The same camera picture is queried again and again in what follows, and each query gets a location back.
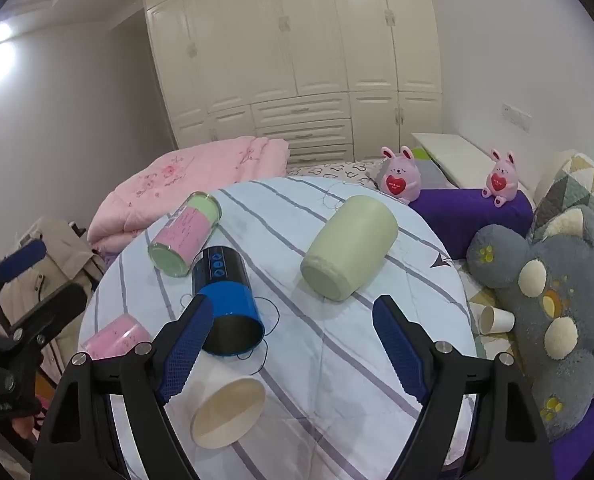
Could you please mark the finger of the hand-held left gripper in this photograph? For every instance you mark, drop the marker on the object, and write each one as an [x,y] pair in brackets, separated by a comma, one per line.
[19,260]
[52,310]

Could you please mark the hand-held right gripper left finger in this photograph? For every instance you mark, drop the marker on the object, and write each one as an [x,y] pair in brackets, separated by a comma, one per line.
[187,350]

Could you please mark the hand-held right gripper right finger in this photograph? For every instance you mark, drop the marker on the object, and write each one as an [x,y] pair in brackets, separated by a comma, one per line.
[397,350]

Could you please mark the pink cup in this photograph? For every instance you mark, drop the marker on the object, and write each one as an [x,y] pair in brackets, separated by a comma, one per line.
[112,337]

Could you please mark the large white paper cup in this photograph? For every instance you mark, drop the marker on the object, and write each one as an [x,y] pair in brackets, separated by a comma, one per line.
[227,410]

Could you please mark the small white paper cup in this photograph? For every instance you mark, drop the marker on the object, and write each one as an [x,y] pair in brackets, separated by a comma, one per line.
[497,319]

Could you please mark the light green cup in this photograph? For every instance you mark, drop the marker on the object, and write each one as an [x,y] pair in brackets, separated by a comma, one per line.
[349,247]

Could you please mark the beige coat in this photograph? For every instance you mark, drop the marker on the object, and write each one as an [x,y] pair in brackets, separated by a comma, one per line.
[52,255]

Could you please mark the blue and black can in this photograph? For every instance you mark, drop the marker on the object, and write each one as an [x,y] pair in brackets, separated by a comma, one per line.
[227,305]

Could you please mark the striped white table cloth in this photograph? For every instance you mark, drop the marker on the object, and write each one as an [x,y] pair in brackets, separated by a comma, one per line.
[327,360]

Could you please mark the black thread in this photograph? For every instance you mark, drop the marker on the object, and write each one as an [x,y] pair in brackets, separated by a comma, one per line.
[272,320]

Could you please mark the pink and green can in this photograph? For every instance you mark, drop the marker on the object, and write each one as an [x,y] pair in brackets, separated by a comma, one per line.
[184,235]

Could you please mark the purple cushion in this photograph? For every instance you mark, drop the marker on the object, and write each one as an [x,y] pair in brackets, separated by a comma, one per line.
[467,220]

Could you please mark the pink bunny toy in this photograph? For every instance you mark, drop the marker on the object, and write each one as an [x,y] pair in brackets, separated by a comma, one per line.
[401,180]
[501,180]

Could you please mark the grey plush toy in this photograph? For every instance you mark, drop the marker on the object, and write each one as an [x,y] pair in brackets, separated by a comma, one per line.
[562,300]

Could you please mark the pink quilt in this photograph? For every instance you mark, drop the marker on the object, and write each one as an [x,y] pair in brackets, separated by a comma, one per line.
[187,175]

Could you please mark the grey and green cloth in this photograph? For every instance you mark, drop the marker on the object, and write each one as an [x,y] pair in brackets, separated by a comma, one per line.
[434,172]

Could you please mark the heart print bed sheet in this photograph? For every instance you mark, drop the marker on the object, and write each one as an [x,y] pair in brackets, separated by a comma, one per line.
[337,170]

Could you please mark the white board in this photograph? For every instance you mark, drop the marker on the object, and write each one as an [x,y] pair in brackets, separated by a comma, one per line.
[457,157]

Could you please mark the purple bed sheet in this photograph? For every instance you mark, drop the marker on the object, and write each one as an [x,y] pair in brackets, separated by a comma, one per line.
[587,450]

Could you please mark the ceiling light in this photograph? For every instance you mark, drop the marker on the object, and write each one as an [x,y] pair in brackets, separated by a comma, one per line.
[2,31]

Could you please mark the patchwork pillow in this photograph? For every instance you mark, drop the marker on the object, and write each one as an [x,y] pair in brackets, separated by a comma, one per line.
[582,185]

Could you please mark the cream wardrobe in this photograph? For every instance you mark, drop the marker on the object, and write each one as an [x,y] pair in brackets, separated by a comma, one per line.
[297,50]

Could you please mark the wall switch plate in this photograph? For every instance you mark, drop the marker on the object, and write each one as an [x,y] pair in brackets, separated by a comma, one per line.
[516,115]

